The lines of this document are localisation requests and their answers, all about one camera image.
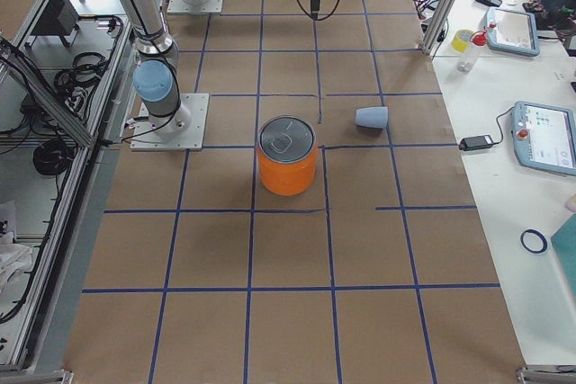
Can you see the clear bottle red cap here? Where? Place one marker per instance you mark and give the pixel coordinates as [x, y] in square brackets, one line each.
[475, 47]

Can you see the teach pendant tablet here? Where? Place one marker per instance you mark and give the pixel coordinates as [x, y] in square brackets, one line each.
[544, 137]
[511, 31]

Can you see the aluminium side frame rail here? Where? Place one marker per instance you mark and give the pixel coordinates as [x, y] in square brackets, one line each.
[42, 204]

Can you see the orange can with silver lid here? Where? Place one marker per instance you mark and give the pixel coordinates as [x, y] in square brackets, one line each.
[286, 155]

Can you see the near teach pendant tablet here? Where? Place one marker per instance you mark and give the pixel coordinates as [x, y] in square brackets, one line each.
[544, 137]

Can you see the yellow tape roll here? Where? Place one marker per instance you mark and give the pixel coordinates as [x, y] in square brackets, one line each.
[461, 40]

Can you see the light blue plastic cup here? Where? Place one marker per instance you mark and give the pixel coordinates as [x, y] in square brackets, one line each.
[372, 117]

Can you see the far teach pendant tablet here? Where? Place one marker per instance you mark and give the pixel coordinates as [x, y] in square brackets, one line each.
[511, 31]

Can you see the teal board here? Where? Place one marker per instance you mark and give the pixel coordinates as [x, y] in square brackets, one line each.
[563, 241]

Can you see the black power adapter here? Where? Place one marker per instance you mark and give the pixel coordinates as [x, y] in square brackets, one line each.
[474, 143]

